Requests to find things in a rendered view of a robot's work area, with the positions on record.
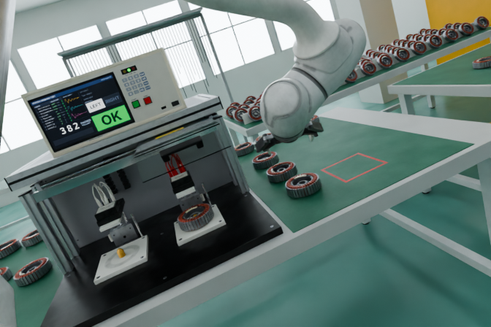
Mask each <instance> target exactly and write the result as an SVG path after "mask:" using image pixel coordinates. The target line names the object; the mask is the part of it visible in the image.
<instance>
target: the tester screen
mask: <svg viewBox="0 0 491 327"><path fill-rule="evenodd" d="M117 92H118V93H119V90H118V88H117V86H116V84H115V81H114V79H113V76H112V75H110V76H107V77H103V78H101V79H98V80H94V81H92V82H89V83H86V84H84V85H80V86H77V87H75V88H71V89H69V90H67V91H63V92H60V93H57V94H54V95H52V96H48V97H46V98H43V99H40V100H37V101H33V102H31V105H32V107H33V108H34V111H35V112H36V114H37V117H38V118H39V121H40V123H41V124H42V126H43V128H44V130H45V132H46V134H47V136H48V138H49V140H50V141H51V143H52V145H53V147H54V149H55V150H56V149H59V148H61V147H64V146H66V145H70V144H72V143H74V142H77V141H80V140H82V139H85V138H88V137H90V136H93V135H95V134H99V133H101V132H103V131H106V130H109V129H111V128H115V127H117V126H120V125H123V124H124V123H128V122H130V121H132V119H131V120H128V121H125V122H123V123H119V124H118V125H115V126H112V127H109V128H106V129H104V130H101V131H98V130H97V128H96V126H95V124H94V122H93V120H92V118H91V117H92V116H94V115H98V114H100V113H103V112H106V111H108V110H111V109H114V108H116V107H119V106H122V105H125V104H124V102H123V99H122V97H121V95H120V93H119V95H120V97H121V100H122V101H121V102H119V103H117V104H113V105H110V106H108V107H105V108H102V109H99V110H97V111H94V112H91V113H90V112H89V111H88V108H87V106H86V105H85V104H87V103H89V102H92V101H95V100H97V99H101V98H104V97H106V96H109V95H112V94H114V93H117ZM125 107H126V105H125ZM126 110H127V109H126ZM127 112H128V110H127ZM128 114H129V112H128ZM129 117H130V115H129ZM130 118H131V117H130ZM77 121H78V123H79V124H80V127H81V129H78V130H76V131H73V132H71V133H68V134H65V135H63V136H62V135H61V133H60V131H59V130H58V129H59V128H61V127H63V126H67V125H69V124H71V123H75V122H77ZM91 127H92V128H93V130H94V132H92V133H90V134H86V135H85V136H81V137H79V138H76V139H73V140H71V141H68V142H65V143H63V144H61V145H57V146H55V145H54V143H53V141H56V140H58V139H61V138H64V137H66V136H69V135H72V134H75V133H77V132H79V131H83V130H86V129H87V128H91Z"/></svg>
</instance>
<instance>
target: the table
mask: <svg viewBox="0 0 491 327"><path fill-rule="evenodd" d="M483 24H484V25H483ZM474 25H475V26H476V27H477V28H478V29H479V30H478V31H474V27H473V26H472V25H471V24H470V23H454V24H452V23H447V24H446V25H445V26H444V27H443V28H441V29H439V30H437V29H426V28H422V29H421V30H419V32H418V34H408V35H406V37H405V39H395V40H394V41H393V42H392V45H379V47H378V48H377V51H375V50H371V49H370V50H367V51H366V52H365V56H367V57H368V58H369V57H371V60H372V59H374V58H375V59H376V61H377V63H378V65H379V66H380V67H381V68H382V69H381V70H379V71H376V65H375V64H373V62H372V61H371V60H370V59H368V58H364V57H361V59H360V60H359V63H358V64H357V65H359V67H361V68H360V69H361V72H362V73H363V74H365V75H366V76H364V77H361V78H359V79H357V78H358V74H357V72H356V71H355V69H354V70H353V71H352V73H351V74H350V76H348V77H347V78H346V80H345V82H347V83H346V84H345V85H342V86H340V87H339V88H338V89H337V90H336V91H334V92H333V93H332V94H331V95H330V96H329V97H328V98H327V99H326V100H325V101H324V103H323V104H322V105H321V106H320V107H323V106H325V105H327V104H330V103H333V102H334V101H337V100H339V99H342V98H344V97H347V96H350V95H351V94H353V93H356V92H359V91H362V90H364V89H366V88H369V87H371V86H373V85H376V84H378V83H380V82H383V81H385V80H388V79H390V78H392V77H395V76H398V75H399V74H402V73H404V72H407V71H410V70H412V69H415V68H416V67H419V66H421V70H422V72H423V71H425V70H427V69H429V67H428V63H429V62H431V61H434V60H436V59H438V58H441V57H443V56H445V55H448V54H450V53H453V52H455V51H458V50H460V49H463V48H464V47H467V46H469V45H472V44H475V43H477V42H480V41H482V40H484V39H486V38H490V43H491V26H490V27H488V26H489V25H490V23H489V21H488V19H487V18H486V17H484V16H479V17H477V19H475V21H474ZM464 27H465V28H464ZM455 29H459V31H460V33H461V34H462V35H463V36H462V37H460V38H458V37H459V35H458V33H457V31H456V30H455ZM422 34H423V35H422ZM440 35H443V36H444V39H445V40H446V41H448V42H447V43H446V44H443V45H442V43H443V42H442V39H441V38H440V37H439V36H440ZM452 37H453V38H452ZM408 39H411V40H410V41H409V40H408ZM418 39H419V40H418ZM420 40H422V41H420ZM426 41H427V44H428V45H429V46H430V47H431V48H432V49H431V50H428V51H426V50H427V47H426V45H425V44H424V42H426ZM395 43H396V44H395ZM436 43H437V44H436ZM405 44H406V45H405ZM393 45H396V47H395V46H393ZM398 46H400V47H398ZM405 46H406V49H405V48H402V47H405ZM416 46H417V47H416ZM408 48H411V51H412V52H413V53H414V54H415V56H413V57H411V58H410V53H409V51H408V50H407V49H408ZM380 50H383V52H385V53H381V52H379V51H380ZM420 50H421V51H420ZM387 53H389V54H390V55H393V54H395V59H397V60H398V61H399V63H396V64H393V60H392V58H391V57H389V55H388V54H387ZM399 53H400V55H399ZM375 56H376V57H375ZM404 56H405V58H404ZM382 59H383V60H382ZM387 63H388V64H387ZM392 64H393V65H392ZM366 66H367V67H366ZM365 67H366V68H365ZM370 70H371V72H369V71H370ZM352 77H353V78H352ZM351 78H352V79H351ZM263 92H264V90H263V91H262V94H263ZM262 94H260V95H259V98H256V97H255V96H248V97H247V98H246V99H245V101H244V102H243V103H242V104H240V103H238V102H232V103H231V104H230V105H229V106H228V107H227V109H226V116H224V117H223V119H224V122H225V124H226V126H227V128H228V130H229V134H230V136H231V138H232V142H233V144H234V146H235V147H236V146H238V145H240V143H239V140H238V138H237V134H236V132H235V131H237V132H238V133H240V134H242V135H244V136H246V137H250V138H251V141H252V142H255V139H256V138H257V137H259V135H258V133H260V132H262V131H265V130H267V128H266V126H265V125H264V123H263V120H262V117H261V113H260V100H261V97H262ZM424 97H427V102H428V106H429V107H430V108H431V109H432V108H435V107H436V104H435V97H434V96H431V95H416V96H414V97H412V102H414V101H416V100H419V99H421V98H424ZM254 100H256V102H255V101H254ZM253 103H254V105H253V106H252V107H249V105H250V104H253ZM236 106H237V107H236ZM248 108H250V109H249V111H248V110H247V109H248ZM398 108H400V103H398V104H396V105H393V106H391V107H388V108H386V109H384V110H382V111H380V112H391V111H394V110H396V109H398ZM230 110H231V111H230ZM234 110H235V113H234V117H233V115H232V112H233V111H234ZM254 110H255V112H256V113H257V115H255V112H254V113H252V112H253V111H254ZM229 111H230V112H229ZM257 111H259V113H258V112H257ZM239 112H240V114H239V115H238V113H239ZM242 112H243V113H244V114H245V113H248V117H249V118H250V120H252V121H253V122H251V123H248V124H246V125H245V123H244V121H243V119H242V117H241V116H240V115H243V113H242ZM253 115H254V116H255V117H254V116H253ZM258 115H259V117H257V116H258ZM239 117H240V118H239Z"/></svg>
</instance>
